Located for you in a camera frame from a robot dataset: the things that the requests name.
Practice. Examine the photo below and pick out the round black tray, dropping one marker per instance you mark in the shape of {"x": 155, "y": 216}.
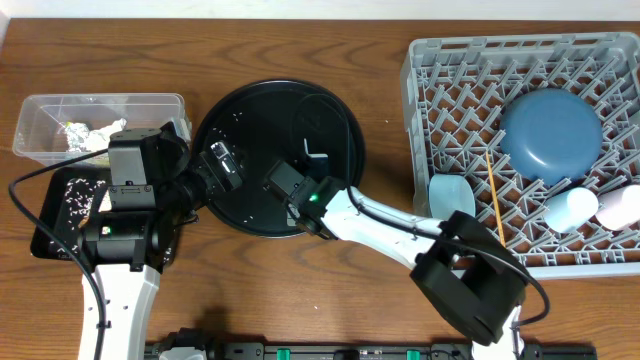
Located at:
{"x": 265, "y": 122}

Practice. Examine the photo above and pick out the grey dishwasher rack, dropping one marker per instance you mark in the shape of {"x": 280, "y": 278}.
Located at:
{"x": 454, "y": 93}

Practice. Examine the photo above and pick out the wooden chopstick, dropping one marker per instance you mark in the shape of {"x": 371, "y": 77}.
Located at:
{"x": 495, "y": 200}

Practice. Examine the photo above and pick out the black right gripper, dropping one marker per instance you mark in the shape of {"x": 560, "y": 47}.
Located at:
{"x": 294, "y": 214}

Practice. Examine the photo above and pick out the light blue bowl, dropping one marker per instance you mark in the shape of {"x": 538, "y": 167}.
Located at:
{"x": 450, "y": 193}

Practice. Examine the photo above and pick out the foil snack wrapper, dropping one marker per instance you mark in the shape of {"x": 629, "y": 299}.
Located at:
{"x": 76, "y": 135}

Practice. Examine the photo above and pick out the clear plastic bin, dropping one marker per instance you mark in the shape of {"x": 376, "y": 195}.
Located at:
{"x": 39, "y": 133}

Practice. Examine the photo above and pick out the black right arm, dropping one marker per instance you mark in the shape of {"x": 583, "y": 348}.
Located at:
{"x": 466, "y": 275}

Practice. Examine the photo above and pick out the light blue cup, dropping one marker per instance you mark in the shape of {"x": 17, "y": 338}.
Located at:
{"x": 567, "y": 211}

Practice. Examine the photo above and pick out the dark blue plate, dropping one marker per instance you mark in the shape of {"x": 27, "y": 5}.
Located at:
{"x": 551, "y": 135}

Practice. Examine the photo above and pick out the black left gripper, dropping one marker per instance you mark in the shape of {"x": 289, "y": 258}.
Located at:
{"x": 213, "y": 167}

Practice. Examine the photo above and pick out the pink cup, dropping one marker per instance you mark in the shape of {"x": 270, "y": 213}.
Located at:
{"x": 619, "y": 208}

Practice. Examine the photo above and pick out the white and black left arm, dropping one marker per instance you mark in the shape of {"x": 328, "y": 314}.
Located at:
{"x": 156, "y": 187}

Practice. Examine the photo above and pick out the black rectangular tray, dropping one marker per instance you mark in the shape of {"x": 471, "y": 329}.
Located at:
{"x": 45, "y": 215}

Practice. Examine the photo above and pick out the spilled white rice pile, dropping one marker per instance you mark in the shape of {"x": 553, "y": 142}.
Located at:
{"x": 75, "y": 200}

